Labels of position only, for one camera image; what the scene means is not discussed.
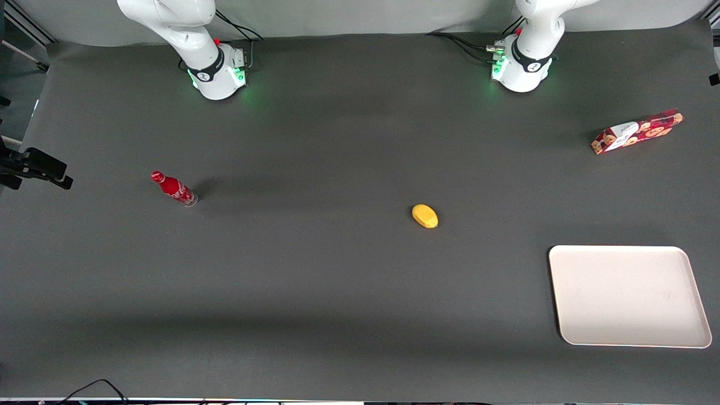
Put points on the yellow lemon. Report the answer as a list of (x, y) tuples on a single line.
[(425, 216)]

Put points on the aluminium frame profile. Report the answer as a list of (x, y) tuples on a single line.
[(28, 25)]

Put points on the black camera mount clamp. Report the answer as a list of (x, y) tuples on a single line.
[(39, 166)]

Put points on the red tartan cookie box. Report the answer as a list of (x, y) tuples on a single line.
[(641, 131)]

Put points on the white rectangular tray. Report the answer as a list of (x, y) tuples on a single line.
[(627, 295)]

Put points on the small black edge clamp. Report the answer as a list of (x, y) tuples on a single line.
[(715, 79)]

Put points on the red cola bottle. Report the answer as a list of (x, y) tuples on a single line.
[(173, 188)]

